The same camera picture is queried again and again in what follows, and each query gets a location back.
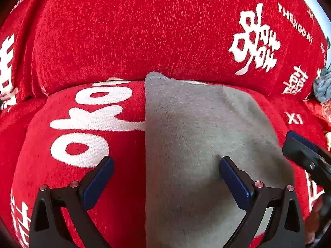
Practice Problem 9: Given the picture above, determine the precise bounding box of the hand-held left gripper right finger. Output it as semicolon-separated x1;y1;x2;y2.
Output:
218;156;306;248

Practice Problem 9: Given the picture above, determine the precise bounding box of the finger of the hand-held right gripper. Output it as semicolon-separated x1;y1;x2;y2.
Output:
282;130;331;187

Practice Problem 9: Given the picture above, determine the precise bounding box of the grey knit garment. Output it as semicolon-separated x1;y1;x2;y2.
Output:
145;72;296;248

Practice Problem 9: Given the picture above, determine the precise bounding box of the person's right hand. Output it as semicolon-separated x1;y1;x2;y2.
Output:
305;199;324;244

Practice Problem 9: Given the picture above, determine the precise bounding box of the red printed sofa cover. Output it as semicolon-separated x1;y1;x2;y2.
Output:
0;0;331;248

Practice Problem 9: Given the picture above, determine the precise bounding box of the grey blue cloth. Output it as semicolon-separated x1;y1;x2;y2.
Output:
312;68;331;103

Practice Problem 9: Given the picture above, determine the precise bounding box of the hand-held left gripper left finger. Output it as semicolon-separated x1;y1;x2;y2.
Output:
29;156;115;248

